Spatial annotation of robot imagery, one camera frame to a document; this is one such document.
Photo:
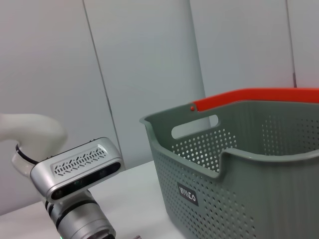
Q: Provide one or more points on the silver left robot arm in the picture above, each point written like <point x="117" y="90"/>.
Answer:
<point x="82" y="216"/>

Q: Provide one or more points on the grey perforated storage bin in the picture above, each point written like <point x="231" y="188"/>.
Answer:
<point x="249" y="186"/>

